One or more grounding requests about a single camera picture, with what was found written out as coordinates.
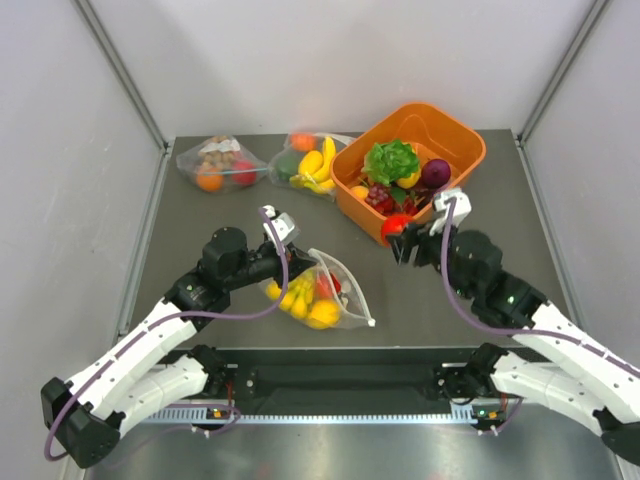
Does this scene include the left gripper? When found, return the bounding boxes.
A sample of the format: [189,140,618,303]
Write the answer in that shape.
[225,243,316,291]

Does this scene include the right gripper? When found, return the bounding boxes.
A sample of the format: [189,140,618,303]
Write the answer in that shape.
[389,212,475,299]

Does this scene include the fake red tomato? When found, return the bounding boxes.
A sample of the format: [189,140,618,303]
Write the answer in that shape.
[380,213,414,246]

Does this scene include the fake yellow banana bunch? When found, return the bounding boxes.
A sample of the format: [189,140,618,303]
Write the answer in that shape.
[279,271,316,321]

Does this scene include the polka dot zip bag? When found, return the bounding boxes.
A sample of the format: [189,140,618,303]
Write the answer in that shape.
[258,247,377,331]

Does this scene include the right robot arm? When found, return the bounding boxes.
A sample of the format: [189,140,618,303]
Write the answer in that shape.
[385,223,639,464]

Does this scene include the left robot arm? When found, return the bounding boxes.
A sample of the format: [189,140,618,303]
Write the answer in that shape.
[40,221,316,469]

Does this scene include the fake yellow lemon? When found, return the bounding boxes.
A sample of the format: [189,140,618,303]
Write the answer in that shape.
[395,170,421,190]

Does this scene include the fake purple onion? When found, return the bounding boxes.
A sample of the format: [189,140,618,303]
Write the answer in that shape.
[421,158,451,189]

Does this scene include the fake green lettuce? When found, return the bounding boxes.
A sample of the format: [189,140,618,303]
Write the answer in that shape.
[361,139,420,186]

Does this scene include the fake red apple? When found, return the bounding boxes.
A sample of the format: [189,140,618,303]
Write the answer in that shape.
[231,160,258,187]

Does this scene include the clear bag with bananas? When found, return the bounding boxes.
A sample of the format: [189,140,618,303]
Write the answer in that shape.
[268,132,355,201]

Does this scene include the fake orange fruit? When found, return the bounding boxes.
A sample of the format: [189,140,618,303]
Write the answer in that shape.
[195,165,225,193]

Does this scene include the clear bag with nuts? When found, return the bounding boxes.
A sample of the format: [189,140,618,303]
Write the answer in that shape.
[176,135,268,194]

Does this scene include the orange plastic bin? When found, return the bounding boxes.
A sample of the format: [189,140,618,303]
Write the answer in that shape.
[331,102,486,242]

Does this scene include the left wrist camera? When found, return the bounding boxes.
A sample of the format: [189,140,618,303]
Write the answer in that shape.
[262,205,300,245]

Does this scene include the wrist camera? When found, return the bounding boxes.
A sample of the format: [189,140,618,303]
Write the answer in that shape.
[429,187,472,236]
[262,205,300,245]

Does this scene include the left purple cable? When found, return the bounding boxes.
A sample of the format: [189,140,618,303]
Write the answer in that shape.
[43,206,291,462]

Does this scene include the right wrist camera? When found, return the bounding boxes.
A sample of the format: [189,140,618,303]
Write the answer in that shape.
[429,187,472,236]

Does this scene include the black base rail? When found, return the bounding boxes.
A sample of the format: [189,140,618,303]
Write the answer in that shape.
[217,347,504,416]

